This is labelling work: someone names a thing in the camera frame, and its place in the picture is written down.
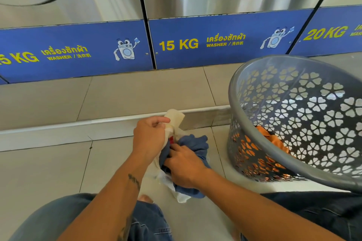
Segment person's right hand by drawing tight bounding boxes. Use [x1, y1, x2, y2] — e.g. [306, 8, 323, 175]
[164, 143, 209, 189]

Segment person's left hand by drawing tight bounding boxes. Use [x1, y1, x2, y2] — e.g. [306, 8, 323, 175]
[132, 116, 171, 165]

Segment orange garment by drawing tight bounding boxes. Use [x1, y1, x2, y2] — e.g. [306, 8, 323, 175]
[232, 125, 295, 179]

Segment person's left forearm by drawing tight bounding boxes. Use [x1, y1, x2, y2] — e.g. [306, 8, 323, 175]
[56, 156, 147, 241]

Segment person's blue denim shorts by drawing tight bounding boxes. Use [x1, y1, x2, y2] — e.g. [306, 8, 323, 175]
[8, 191, 362, 241]

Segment person's right forearm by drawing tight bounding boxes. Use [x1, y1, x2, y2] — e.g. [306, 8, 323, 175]
[195, 169, 345, 241]

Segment grey plastic laundry basket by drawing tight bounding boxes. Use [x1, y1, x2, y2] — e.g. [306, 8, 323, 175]
[227, 55, 362, 193]

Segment blue garment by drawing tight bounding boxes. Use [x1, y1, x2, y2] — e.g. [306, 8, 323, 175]
[158, 134, 212, 200]

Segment white mesh laundry bag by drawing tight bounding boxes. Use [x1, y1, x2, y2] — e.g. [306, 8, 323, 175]
[152, 109, 193, 204]

